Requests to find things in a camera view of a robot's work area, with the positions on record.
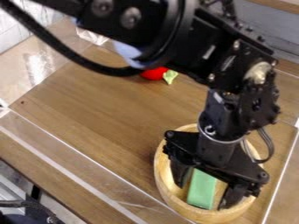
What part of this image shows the black cable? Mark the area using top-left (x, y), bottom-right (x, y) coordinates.
top-left (0, 0), bottom-right (150, 78)

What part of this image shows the black table clamp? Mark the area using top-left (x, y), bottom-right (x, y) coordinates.
top-left (24, 185), bottom-right (66, 224)

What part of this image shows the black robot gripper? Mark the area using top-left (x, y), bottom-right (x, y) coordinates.
top-left (163, 130), bottom-right (270, 210)

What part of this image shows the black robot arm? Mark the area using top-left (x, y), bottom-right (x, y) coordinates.
top-left (34, 0), bottom-right (280, 208)

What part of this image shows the clear acrylic corner bracket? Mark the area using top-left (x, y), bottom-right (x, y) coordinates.
top-left (75, 24), bottom-right (110, 46)

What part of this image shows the green rectangular block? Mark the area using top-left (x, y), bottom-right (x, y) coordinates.
top-left (187, 169), bottom-right (218, 210)

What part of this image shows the brown wooden bowl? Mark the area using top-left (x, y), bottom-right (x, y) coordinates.
top-left (154, 122), bottom-right (266, 224)

